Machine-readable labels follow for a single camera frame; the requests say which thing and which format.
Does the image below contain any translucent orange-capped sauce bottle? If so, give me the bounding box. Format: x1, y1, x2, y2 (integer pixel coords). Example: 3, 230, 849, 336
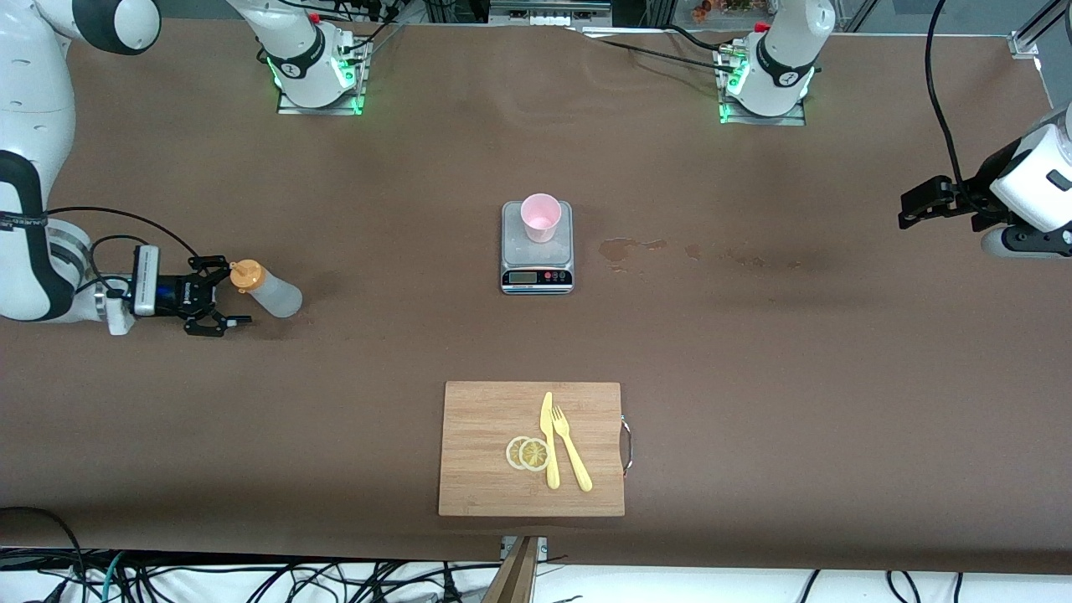
229, 260, 303, 319

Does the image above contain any pink plastic cup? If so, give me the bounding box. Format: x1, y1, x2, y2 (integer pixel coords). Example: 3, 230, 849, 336
521, 193, 563, 244

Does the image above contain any wooden cutting board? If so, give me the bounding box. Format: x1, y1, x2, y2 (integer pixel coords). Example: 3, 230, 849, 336
438, 381, 626, 518

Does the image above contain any silver digital kitchen scale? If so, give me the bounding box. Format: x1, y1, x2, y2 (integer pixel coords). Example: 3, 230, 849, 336
500, 200, 575, 296

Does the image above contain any yellow plastic knife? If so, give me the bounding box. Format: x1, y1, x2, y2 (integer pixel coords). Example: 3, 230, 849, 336
540, 391, 561, 490

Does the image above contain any yellow plastic fork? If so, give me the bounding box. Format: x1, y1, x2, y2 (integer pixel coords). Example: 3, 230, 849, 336
552, 405, 594, 493

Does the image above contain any wooden beam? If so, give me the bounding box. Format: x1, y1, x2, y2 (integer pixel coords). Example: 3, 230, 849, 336
482, 536, 541, 603

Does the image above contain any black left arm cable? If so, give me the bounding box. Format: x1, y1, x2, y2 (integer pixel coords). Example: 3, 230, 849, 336
925, 0, 979, 210

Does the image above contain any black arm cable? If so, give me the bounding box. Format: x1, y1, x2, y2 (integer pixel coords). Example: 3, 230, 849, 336
46, 206, 204, 296
925, 0, 979, 210

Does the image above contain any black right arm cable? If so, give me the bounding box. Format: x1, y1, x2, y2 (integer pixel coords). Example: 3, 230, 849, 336
46, 206, 204, 296

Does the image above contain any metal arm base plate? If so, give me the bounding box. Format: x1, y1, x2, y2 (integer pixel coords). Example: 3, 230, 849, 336
276, 33, 370, 116
717, 46, 808, 127

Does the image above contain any black looped floor cable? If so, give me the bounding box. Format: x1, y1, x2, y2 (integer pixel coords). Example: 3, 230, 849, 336
0, 506, 89, 603

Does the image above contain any teal floor cable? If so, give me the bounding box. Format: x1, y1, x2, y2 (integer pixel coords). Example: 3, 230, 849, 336
99, 551, 128, 603

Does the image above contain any black cable on tabletop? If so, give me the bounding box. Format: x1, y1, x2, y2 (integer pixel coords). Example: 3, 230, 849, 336
578, 23, 748, 72

